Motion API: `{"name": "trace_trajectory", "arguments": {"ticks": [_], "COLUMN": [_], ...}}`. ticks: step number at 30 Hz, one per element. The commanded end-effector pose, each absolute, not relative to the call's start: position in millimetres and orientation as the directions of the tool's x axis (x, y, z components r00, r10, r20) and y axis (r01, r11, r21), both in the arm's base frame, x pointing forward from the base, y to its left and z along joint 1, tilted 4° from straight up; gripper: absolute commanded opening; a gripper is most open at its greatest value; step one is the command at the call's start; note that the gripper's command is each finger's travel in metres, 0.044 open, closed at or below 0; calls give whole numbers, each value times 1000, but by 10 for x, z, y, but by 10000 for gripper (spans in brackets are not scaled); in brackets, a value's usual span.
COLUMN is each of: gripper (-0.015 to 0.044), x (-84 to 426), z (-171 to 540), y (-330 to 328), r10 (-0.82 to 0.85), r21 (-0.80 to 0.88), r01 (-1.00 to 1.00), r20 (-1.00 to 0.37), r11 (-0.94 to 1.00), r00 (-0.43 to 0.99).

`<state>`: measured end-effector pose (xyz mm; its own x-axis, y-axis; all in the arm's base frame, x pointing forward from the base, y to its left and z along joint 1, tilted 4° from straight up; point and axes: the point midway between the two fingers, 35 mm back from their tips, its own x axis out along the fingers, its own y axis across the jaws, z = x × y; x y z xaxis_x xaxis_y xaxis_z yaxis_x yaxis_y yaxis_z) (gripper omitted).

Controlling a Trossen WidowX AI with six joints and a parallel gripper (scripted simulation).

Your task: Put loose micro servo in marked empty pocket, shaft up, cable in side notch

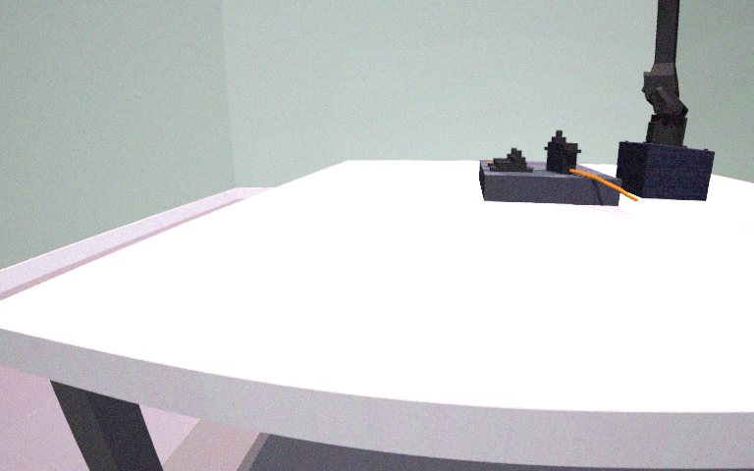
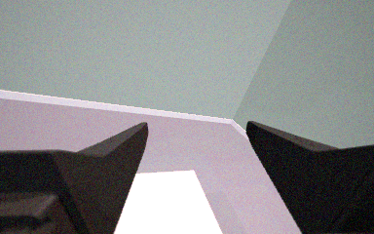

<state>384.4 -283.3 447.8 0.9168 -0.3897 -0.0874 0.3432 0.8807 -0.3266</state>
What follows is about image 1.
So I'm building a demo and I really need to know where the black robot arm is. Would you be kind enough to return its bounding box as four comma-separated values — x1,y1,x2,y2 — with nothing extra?
641,0,688,147

